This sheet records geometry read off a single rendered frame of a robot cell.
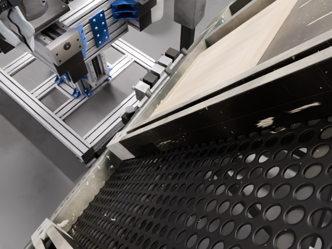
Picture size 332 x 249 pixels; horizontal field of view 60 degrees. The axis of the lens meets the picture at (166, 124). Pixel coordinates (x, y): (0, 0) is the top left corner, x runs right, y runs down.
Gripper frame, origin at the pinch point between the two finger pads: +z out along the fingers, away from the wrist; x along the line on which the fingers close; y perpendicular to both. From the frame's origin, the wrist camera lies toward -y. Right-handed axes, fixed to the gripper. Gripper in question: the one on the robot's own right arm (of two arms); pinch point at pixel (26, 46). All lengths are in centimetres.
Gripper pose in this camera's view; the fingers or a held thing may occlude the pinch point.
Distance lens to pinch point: 71.5
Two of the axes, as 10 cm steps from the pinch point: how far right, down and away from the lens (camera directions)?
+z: 3.5, 7.1, 6.1
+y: 6.8, 2.6, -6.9
